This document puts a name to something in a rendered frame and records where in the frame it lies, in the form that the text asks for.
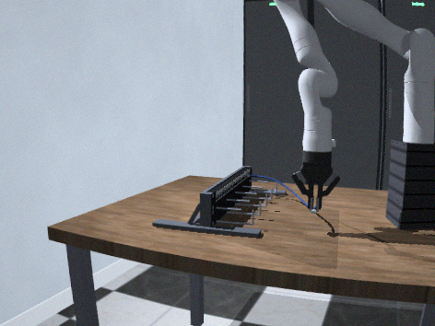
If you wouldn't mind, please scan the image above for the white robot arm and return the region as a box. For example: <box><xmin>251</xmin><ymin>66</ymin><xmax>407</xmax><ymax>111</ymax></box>
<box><xmin>274</xmin><ymin>0</ymin><xmax>435</xmax><ymax>152</ymax></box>

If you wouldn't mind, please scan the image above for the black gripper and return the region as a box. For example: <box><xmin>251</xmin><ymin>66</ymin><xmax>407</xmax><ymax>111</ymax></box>
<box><xmin>292</xmin><ymin>150</ymin><xmax>340</xmax><ymax>212</ymax></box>

